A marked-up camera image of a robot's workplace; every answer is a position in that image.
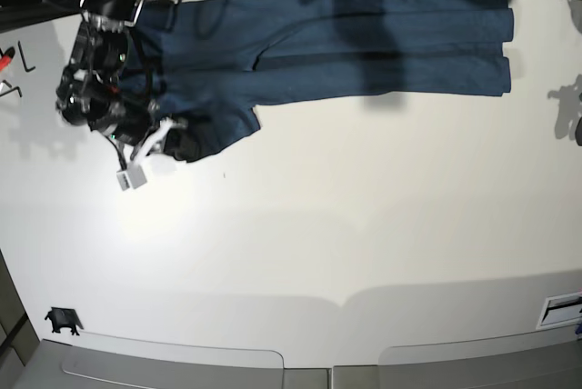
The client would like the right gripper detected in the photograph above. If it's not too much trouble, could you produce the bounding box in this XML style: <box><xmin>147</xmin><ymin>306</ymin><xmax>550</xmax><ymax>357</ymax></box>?
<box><xmin>88</xmin><ymin>101</ymin><xmax>202</xmax><ymax>163</ymax></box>

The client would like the blue T-shirt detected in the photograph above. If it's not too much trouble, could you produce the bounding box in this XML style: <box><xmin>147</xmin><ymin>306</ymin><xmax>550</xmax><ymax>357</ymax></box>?
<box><xmin>135</xmin><ymin>0</ymin><xmax>514</xmax><ymax>159</ymax></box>

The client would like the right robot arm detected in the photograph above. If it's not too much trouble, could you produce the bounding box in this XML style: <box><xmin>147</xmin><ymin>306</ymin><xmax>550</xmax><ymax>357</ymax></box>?
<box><xmin>55</xmin><ymin>0</ymin><xmax>200</xmax><ymax>169</ymax></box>

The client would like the silver hex key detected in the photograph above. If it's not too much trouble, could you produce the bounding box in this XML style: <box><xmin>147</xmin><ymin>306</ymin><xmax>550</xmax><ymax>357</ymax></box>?
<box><xmin>0</xmin><ymin>80</ymin><xmax>23</xmax><ymax>98</ymax></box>

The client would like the black hex key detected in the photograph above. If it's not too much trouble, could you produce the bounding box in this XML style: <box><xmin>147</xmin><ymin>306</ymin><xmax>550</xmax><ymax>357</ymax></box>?
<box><xmin>17</xmin><ymin>41</ymin><xmax>35</xmax><ymax>73</ymax></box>

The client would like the grey left chair back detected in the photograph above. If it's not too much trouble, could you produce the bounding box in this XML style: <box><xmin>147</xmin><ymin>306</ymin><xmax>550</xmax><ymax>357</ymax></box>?
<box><xmin>15</xmin><ymin>340</ymin><xmax>329</xmax><ymax>388</ymax></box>

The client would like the grey chair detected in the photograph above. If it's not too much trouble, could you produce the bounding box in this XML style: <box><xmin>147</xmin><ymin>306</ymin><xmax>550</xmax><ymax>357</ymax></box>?
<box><xmin>15</xmin><ymin>340</ymin><xmax>329</xmax><ymax>388</ymax></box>
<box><xmin>330</xmin><ymin>327</ymin><xmax>581</xmax><ymax>388</ymax></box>

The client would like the white label plate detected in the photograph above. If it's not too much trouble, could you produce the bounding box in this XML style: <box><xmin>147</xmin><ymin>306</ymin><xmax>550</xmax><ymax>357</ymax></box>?
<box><xmin>537</xmin><ymin>292</ymin><xmax>581</xmax><ymax>330</ymax></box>

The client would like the grey right chair back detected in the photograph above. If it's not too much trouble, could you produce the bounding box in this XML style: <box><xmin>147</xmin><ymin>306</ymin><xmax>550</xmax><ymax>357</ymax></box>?
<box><xmin>330</xmin><ymin>327</ymin><xmax>581</xmax><ymax>388</ymax></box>

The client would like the red handled tool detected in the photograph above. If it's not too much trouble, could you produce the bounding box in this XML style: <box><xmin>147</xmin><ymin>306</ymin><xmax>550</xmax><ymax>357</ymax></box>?
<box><xmin>0</xmin><ymin>47</ymin><xmax>15</xmax><ymax>72</ymax></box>

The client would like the black table clamp bracket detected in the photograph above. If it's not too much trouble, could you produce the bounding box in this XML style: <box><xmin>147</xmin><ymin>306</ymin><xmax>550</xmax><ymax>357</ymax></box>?
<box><xmin>45</xmin><ymin>307</ymin><xmax>84</xmax><ymax>336</ymax></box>

